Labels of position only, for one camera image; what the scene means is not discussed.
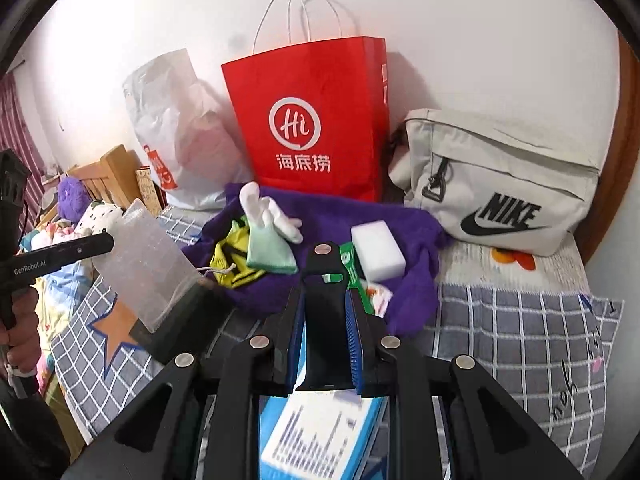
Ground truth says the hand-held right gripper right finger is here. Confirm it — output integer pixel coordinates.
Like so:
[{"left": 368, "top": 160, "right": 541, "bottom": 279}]
[{"left": 345, "top": 292, "right": 586, "bottom": 480}]

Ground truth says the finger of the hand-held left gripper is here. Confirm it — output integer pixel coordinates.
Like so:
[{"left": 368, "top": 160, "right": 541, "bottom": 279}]
[{"left": 55, "top": 234, "right": 116, "bottom": 271}]

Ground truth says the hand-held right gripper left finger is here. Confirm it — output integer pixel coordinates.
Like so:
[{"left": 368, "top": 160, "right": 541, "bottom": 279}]
[{"left": 60, "top": 244, "right": 351, "bottom": 480}]

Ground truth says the dark green tin box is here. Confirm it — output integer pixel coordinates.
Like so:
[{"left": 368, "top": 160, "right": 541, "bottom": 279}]
[{"left": 97, "top": 199, "right": 236, "bottom": 366}]

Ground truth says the green plastic packet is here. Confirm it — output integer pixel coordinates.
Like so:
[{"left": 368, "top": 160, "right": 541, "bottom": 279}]
[{"left": 325, "top": 241, "right": 396, "bottom": 318}]

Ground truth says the blue tissue pack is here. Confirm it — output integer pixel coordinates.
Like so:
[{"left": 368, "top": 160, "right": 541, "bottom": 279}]
[{"left": 257, "top": 360, "right": 388, "bottom": 480}]

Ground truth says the white sock with mint cuff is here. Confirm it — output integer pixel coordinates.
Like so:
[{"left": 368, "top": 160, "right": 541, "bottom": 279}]
[{"left": 239, "top": 182, "right": 300, "bottom": 277}]

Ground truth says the yellow mesh bag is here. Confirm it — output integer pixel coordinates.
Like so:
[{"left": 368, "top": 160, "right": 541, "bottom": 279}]
[{"left": 207, "top": 215, "right": 271, "bottom": 291}]

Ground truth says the white glove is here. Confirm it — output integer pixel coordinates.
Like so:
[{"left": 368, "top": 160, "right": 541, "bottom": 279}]
[{"left": 260, "top": 199, "right": 304, "bottom": 246}]

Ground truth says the person's left hand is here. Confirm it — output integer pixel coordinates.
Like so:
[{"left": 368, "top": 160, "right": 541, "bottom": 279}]
[{"left": 0, "top": 286, "right": 43, "bottom": 377}]

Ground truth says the white dotted plush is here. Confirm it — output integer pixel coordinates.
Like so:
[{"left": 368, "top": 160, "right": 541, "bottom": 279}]
[{"left": 75, "top": 200, "right": 126, "bottom": 236}]

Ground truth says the colourful printed quilt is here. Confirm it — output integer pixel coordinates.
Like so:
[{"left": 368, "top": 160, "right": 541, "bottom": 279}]
[{"left": 20, "top": 220, "right": 101, "bottom": 361}]

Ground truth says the purple plush toy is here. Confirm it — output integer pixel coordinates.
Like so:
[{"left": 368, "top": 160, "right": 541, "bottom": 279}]
[{"left": 56, "top": 176, "right": 91, "bottom": 223}]

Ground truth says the red striped curtain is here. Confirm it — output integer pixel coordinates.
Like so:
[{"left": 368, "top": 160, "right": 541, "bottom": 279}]
[{"left": 0, "top": 72, "right": 48, "bottom": 221}]

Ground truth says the beige patterned box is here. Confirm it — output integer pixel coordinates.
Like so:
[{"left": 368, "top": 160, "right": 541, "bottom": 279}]
[{"left": 135, "top": 165, "right": 168, "bottom": 211}]

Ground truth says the wooden headboard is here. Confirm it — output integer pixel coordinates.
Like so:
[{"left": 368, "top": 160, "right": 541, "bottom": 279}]
[{"left": 67, "top": 144, "right": 168, "bottom": 221}]

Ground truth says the white sponge block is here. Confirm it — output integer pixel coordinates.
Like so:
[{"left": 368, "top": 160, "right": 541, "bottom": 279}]
[{"left": 351, "top": 220, "right": 407, "bottom": 281}]

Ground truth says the purple towel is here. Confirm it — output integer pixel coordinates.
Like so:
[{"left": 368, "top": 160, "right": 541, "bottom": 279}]
[{"left": 181, "top": 182, "right": 453, "bottom": 338}]

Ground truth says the grey checked blanket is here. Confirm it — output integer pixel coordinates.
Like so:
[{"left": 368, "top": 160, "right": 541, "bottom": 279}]
[{"left": 50, "top": 207, "right": 626, "bottom": 480}]

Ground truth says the white plastic shopping bag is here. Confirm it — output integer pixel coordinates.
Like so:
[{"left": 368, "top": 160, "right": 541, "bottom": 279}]
[{"left": 122, "top": 49, "right": 256, "bottom": 211}]

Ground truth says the white floral bedsheet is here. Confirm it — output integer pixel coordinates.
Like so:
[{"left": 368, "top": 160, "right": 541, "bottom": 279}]
[{"left": 445, "top": 237, "right": 588, "bottom": 293}]

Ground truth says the beige sling bag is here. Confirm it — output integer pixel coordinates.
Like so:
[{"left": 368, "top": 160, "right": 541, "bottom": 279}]
[{"left": 387, "top": 108, "right": 606, "bottom": 258}]

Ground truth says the red paper bag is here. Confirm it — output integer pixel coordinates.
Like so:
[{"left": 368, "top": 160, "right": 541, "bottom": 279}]
[{"left": 221, "top": 0, "right": 391, "bottom": 203}]

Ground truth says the brown wooden door frame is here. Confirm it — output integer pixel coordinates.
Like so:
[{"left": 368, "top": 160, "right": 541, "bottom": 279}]
[{"left": 582, "top": 30, "right": 640, "bottom": 271}]

